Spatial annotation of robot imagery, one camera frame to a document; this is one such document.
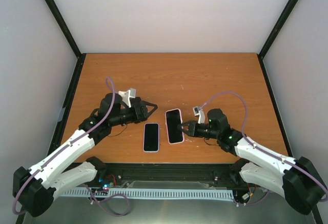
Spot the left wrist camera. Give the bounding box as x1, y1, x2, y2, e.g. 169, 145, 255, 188
117, 88, 136, 108

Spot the purple phone case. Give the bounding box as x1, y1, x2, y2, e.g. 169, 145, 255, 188
142, 123, 161, 153

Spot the metal base plate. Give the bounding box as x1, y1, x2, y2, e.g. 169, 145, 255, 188
21, 194, 315, 223

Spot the pink phone case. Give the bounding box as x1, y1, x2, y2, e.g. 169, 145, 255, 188
165, 108, 185, 145

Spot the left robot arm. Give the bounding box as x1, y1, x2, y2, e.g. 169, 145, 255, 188
12, 89, 158, 217

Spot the light blue cable duct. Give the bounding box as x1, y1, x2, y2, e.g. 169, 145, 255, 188
60, 188, 235, 200

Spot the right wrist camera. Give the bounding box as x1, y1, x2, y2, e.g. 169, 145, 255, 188
193, 106, 205, 124

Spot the black aluminium frame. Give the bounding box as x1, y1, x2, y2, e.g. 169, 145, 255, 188
15, 0, 324, 224

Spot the green-edged phone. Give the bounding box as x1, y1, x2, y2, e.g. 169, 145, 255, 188
166, 109, 184, 144

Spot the black phone case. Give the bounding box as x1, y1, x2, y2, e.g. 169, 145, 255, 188
134, 97, 141, 103

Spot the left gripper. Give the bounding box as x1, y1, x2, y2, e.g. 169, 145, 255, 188
110, 100, 158, 126

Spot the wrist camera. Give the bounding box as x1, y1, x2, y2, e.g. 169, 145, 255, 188
193, 106, 205, 124
117, 88, 136, 108

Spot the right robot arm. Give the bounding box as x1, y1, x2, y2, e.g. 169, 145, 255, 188
177, 108, 327, 215

